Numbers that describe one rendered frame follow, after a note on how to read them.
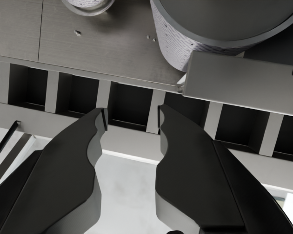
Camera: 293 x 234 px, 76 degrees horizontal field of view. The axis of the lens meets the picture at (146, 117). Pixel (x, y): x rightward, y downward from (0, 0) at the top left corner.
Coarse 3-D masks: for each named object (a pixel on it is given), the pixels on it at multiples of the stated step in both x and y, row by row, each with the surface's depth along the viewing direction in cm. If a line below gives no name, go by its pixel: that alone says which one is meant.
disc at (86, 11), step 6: (66, 0) 42; (108, 0) 41; (114, 0) 41; (72, 6) 42; (96, 6) 41; (102, 6) 41; (108, 6) 41; (78, 12) 42; (84, 12) 42; (90, 12) 42; (96, 12) 41; (102, 12) 42
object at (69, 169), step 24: (96, 120) 11; (48, 144) 9; (72, 144) 9; (96, 144) 10; (48, 168) 8; (72, 168) 8; (24, 192) 7; (48, 192) 7; (72, 192) 7; (96, 192) 7; (24, 216) 6; (48, 216) 6; (72, 216) 6; (96, 216) 7
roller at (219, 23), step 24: (168, 0) 17; (192, 0) 17; (216, 0) 16; (240, 0) 16; (264, 0) 16; (288, 0) 16; (192, 24) 17; (216, 24) 17; (240, 24) 16; (264, 24) 16
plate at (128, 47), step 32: (0, 0) 51; (32, 0) 50; (128, 0) 48; (0, 32) 53; (32, 32) 52; (64, 32) 51; (96, 32) 50; (128, 32) 49; (64, 64) 52; (96, 64) 51; (128, 64) 50; (160, 64) 49
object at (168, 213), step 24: (168, 120) 10; (168, 144) 9; (192, 144) 8; (168, 168) 7; (192, 168) 7; (216, 168) 7; (168, 192) 6; (192, 192) 6; (216, 192) 6; (168, 216) 7; (192, 216) 6; (216, 216) 6; (240, 216) 6
